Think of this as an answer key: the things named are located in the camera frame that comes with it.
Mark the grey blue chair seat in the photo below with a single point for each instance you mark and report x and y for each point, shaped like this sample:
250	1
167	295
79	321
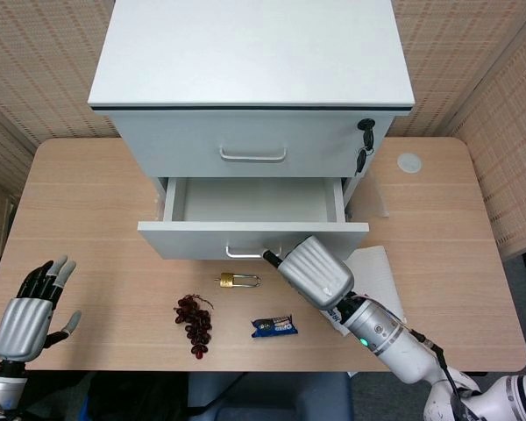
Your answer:
267	394

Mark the black key in lock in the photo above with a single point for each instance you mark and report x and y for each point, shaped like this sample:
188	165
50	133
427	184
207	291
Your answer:
367	131

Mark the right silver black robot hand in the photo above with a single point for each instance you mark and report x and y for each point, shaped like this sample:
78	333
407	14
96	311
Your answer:
317	272

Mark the brass long-shackle padlock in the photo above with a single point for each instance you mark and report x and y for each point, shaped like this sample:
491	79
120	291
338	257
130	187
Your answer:
227	280

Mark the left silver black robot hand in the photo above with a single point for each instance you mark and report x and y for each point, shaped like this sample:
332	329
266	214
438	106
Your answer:
22	324

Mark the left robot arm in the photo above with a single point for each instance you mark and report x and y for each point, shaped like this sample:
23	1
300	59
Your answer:
4	386

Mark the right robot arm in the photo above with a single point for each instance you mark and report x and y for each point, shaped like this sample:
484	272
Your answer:
399	346

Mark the white three-drawer cabinet body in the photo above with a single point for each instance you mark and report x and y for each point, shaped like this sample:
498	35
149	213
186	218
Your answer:
250	52

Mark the blue cookie snack pack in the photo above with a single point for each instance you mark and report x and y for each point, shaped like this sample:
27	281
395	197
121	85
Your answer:
274	326

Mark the middle-height white drawer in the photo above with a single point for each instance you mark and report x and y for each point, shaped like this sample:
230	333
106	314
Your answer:
193	241

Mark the dark red grape bunch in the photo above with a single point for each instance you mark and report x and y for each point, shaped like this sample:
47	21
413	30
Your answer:
195	322

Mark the hanging black spare key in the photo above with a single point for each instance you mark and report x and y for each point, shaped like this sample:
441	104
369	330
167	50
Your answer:
360	162

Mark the round grey table grommet cap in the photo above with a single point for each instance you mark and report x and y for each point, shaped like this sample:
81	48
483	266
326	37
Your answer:
409	162

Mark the tall white drawer with lock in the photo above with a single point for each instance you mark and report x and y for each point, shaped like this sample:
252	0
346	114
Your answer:
179	144

